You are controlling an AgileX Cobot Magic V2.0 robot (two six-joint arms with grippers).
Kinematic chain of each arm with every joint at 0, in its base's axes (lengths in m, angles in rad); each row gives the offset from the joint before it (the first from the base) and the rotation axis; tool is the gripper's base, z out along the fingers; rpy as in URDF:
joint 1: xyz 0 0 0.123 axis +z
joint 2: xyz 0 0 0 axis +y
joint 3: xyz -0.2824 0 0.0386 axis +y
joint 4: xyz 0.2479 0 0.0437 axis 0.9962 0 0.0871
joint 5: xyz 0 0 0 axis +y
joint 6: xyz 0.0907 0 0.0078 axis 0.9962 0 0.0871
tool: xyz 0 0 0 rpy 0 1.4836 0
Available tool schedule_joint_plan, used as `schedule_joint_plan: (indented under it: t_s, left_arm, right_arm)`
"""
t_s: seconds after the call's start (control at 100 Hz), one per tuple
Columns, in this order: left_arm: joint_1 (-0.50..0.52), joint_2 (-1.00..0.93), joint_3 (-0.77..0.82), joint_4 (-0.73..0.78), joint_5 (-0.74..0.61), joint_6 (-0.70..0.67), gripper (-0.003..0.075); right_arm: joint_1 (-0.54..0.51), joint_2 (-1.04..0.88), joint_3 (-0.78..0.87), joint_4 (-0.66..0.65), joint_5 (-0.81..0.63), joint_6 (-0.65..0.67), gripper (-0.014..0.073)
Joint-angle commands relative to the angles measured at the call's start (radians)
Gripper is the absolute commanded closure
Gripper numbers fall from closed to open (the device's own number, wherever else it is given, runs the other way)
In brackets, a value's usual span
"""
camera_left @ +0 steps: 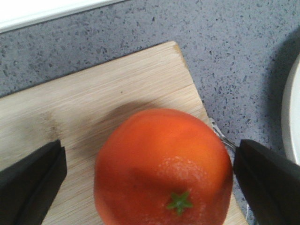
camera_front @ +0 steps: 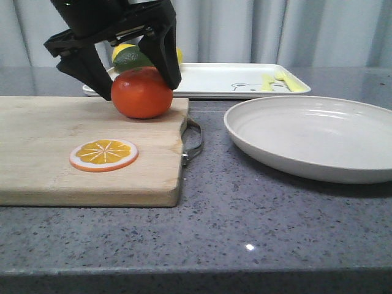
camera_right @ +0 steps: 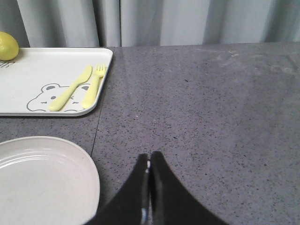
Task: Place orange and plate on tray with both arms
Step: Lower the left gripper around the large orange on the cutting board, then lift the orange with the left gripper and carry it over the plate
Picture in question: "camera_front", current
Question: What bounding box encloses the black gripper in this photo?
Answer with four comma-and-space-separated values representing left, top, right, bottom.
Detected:
44, 1, 181, 101

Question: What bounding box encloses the orange mandarin fruit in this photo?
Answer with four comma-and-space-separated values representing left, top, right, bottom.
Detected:
111, 67, 173, 119

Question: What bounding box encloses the white round plate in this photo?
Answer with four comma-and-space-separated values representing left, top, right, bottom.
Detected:
224, 96, 391, 184

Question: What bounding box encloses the white rectangular tray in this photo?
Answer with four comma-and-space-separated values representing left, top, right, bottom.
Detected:
81, 62, 312, 100

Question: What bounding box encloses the left yellow lemon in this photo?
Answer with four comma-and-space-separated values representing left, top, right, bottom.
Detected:
112, 44, 138, 65

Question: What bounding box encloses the yellow lemon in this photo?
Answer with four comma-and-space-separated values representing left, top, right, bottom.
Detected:
176, 47, 183, 64
112, 44, 138, 65

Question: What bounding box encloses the dark green lime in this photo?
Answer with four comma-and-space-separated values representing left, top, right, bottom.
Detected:
113, 48, 154, 73

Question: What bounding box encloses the right yellow lemon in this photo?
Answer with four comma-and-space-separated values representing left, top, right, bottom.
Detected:
176, 47, 183, 64

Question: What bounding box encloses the orange slice toy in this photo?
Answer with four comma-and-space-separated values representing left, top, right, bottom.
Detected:
69, 138, 138, 172

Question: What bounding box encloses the wooden cutting board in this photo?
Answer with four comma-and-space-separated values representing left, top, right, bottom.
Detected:
1, 96, 189, 207

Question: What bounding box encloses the yellow plastic knife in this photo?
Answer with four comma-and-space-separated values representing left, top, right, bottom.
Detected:
261, 73, 275, 92

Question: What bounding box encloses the yellow plastic fork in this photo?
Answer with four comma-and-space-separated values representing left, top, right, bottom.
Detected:
274, 71, 304, 92

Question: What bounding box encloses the grey curtain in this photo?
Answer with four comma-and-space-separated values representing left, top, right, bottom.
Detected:
1, 1, 391, 67

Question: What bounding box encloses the metal cutting board handle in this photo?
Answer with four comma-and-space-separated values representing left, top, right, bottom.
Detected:
181, 118, 204, 167

